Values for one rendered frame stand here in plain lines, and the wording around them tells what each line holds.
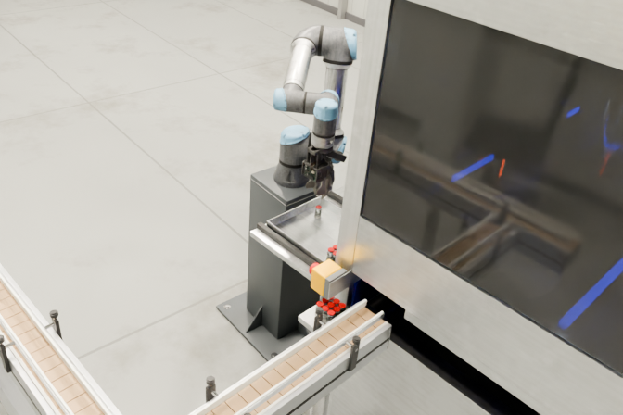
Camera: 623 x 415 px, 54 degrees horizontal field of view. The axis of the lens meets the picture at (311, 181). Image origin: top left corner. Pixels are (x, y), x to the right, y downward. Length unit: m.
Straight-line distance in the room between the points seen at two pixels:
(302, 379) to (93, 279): 1.93
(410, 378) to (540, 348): 0.46
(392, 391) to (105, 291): 1.78
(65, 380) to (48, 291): 1.71
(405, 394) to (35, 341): 1.01
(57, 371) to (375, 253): 0.85
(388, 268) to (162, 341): 1.55
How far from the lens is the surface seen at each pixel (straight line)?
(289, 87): 2.09
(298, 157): 2.48
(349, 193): 1.66
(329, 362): 1.65
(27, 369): 1.70
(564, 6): 1.21
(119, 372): 2.89
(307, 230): 2.14
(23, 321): 1.82
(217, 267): 3.35
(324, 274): 1.74
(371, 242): 1.67
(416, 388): 1.84
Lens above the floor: 2.15
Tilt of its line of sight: 32 degrees down
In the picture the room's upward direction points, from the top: 5 degrees clockwise
